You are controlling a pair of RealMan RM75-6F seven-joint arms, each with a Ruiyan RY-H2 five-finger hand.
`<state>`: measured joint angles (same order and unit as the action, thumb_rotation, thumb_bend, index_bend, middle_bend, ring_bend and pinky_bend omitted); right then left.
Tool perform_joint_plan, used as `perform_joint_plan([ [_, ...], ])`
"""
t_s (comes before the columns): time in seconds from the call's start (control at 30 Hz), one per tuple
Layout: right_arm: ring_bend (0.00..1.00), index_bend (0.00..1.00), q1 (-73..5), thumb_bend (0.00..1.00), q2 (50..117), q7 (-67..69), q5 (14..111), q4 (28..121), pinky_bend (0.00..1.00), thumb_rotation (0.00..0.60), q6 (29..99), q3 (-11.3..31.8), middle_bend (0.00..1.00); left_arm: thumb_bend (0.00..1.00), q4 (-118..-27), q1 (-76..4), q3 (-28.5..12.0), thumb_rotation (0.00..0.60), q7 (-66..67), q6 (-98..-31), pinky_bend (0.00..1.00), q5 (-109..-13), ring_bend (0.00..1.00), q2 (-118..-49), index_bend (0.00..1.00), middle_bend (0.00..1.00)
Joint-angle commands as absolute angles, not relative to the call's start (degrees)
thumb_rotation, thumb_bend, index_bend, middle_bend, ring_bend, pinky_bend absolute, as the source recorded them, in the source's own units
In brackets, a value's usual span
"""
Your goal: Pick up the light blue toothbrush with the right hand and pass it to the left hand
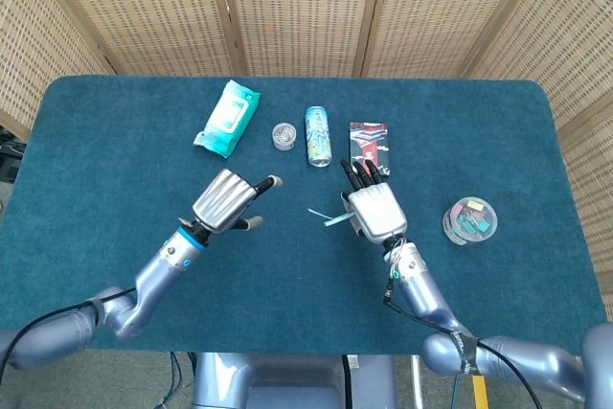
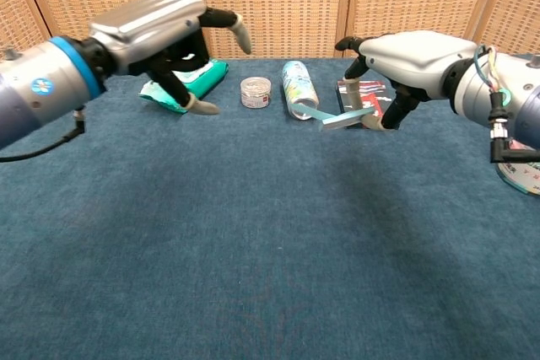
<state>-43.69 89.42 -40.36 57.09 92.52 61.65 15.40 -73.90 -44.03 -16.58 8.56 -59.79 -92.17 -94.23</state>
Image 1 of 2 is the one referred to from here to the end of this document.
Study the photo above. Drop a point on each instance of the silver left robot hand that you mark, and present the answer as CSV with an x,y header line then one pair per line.
x,y
222,200

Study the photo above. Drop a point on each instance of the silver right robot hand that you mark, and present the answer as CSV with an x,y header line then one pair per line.
x,y
378,210

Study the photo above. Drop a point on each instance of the light blue plastic strip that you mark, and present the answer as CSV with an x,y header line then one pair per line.
x,y
336,221

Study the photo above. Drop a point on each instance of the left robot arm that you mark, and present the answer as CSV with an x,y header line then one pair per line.
x,y
143,284

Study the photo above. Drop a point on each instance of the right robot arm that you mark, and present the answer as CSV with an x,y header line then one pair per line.
x,y
431,299

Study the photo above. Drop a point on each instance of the red black snack packet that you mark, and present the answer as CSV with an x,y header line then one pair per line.
x,y
371,143

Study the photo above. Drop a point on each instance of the green wet wipes pack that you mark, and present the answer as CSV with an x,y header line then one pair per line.
x,y
229,118

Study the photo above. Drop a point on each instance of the small clear pin jar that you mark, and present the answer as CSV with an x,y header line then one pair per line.
x,y
283,136

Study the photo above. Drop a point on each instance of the clear jar of binder clips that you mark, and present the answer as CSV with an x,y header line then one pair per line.
x,y
468,224

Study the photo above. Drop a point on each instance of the printed drink can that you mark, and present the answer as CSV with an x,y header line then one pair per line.
x,y
318,136

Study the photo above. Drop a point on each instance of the blue plush table cloth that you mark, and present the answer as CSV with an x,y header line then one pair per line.
x,y
287,275

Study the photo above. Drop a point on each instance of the grey-blue robot torso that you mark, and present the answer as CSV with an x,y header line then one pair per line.
x,y
287,380

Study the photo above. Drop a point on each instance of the woven rattan folding screen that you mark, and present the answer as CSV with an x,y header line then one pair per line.
x,y
306,11

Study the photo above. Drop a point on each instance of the dark equipment beside table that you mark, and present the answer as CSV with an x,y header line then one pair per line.
x,y
9,155

